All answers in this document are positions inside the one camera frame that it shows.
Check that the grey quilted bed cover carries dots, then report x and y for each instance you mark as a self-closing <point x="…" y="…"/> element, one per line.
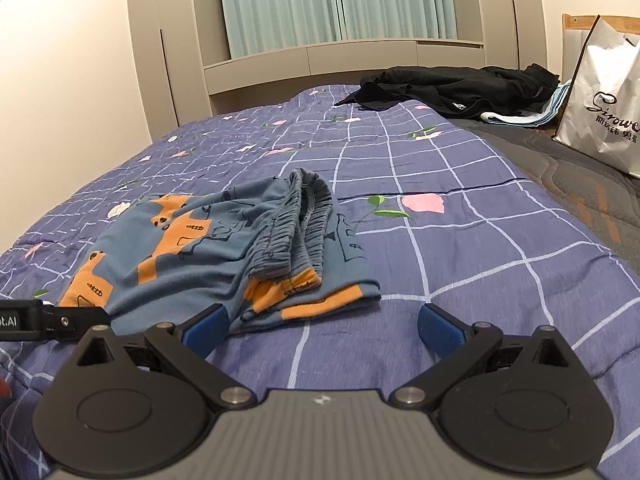
<point x="575" y="180"/>

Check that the light blue folded cloth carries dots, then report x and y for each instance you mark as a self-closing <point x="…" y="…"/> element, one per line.
<point x="530" y="115"/>

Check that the beige built-in cabinet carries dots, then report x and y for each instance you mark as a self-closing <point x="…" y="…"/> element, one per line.
<point x="170" y="50"/>

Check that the blue pants with orange print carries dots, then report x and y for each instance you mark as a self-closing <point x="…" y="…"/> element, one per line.
<point x="210" y="255"/>

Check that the black clothing pile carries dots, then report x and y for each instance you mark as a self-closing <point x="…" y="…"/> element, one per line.
<point x="450" y="85"/>

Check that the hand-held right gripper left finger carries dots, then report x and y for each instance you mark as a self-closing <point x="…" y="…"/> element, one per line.
<point x="207" y="332"/>

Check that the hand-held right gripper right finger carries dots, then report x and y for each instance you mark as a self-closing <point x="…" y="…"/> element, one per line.
<point x="440" y="331"/>

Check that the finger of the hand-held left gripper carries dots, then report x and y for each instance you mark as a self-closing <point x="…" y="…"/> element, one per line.
<point x="75" y="321"/>

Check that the white shopping bag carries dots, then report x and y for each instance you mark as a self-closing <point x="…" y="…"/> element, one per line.
<point x="607" y="105"/>

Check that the pale green curtain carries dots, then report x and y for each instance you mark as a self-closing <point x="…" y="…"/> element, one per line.
<point x="340" y="0"/>

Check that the grey padded wooden headboard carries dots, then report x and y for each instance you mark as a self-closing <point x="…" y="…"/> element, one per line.
<point x="570" y="45"/>

